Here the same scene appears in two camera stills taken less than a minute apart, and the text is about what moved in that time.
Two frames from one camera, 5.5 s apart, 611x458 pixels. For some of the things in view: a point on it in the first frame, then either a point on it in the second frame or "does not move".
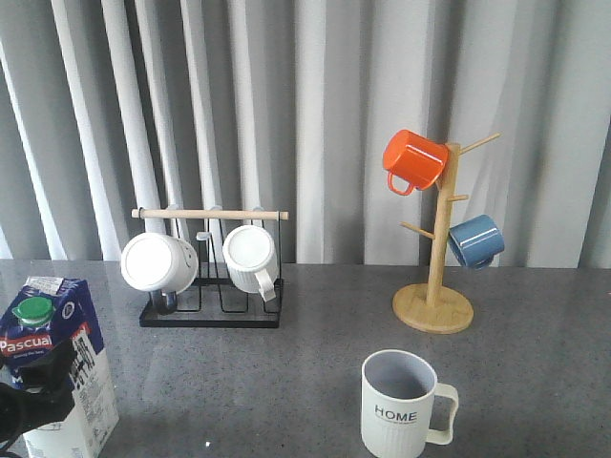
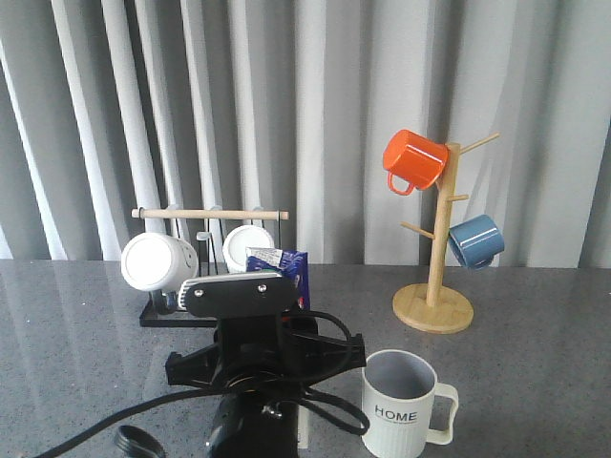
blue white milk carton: (43, 317) → (292, 263)
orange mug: (415, 159) does not move
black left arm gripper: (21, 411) → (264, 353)
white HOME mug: (397, 389) does not move
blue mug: (475, 240) does not move
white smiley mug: (157, 261) does not move
